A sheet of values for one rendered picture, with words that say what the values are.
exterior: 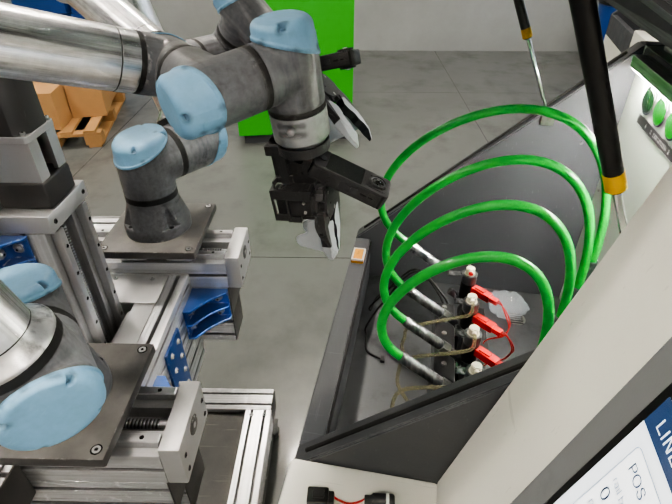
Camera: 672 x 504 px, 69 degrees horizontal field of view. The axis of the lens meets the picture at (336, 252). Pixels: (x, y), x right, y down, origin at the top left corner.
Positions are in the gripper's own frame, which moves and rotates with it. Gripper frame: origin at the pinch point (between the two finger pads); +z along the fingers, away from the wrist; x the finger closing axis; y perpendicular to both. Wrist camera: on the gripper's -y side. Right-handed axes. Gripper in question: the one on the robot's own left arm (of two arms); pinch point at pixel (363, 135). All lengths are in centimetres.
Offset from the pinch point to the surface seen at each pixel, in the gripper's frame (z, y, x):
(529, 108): 14.0, -24.0, 5.2
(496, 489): 41, -1, 44
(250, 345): 29, 133, -83
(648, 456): 32, -20, 56
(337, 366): 29.7, 28.8, 12.3
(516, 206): 21.9, -16.4, 19.5
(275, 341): 35, 126, -89
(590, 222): 32.5, -21.1, 8.5
